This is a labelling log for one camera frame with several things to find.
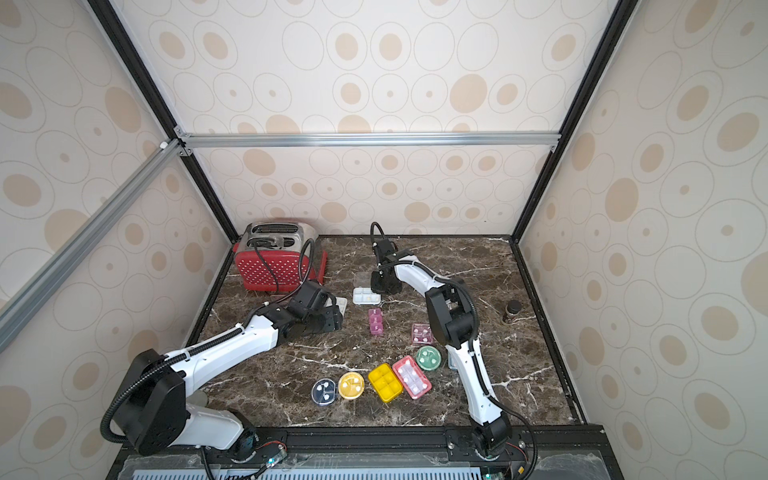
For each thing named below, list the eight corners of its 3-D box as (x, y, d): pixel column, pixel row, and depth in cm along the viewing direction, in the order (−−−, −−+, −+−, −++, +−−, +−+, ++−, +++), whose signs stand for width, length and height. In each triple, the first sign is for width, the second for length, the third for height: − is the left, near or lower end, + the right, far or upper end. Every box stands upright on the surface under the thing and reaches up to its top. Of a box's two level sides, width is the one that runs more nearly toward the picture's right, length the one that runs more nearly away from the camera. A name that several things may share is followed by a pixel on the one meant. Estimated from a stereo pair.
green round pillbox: (417, 370, 88) (417, 367, 86) (415, 348, 92) (416, 345, 90) (441, 370, 88) (442, 367, 86) (439, 348, 92) (440, 345, 90)
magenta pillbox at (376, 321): (367, 334, 95) (367, 331, 94) (368, 311, 101) (368, 308, 99) (383, 334, 95) (383, 331, 94) (383, 311, 101) (383, 308, 99)
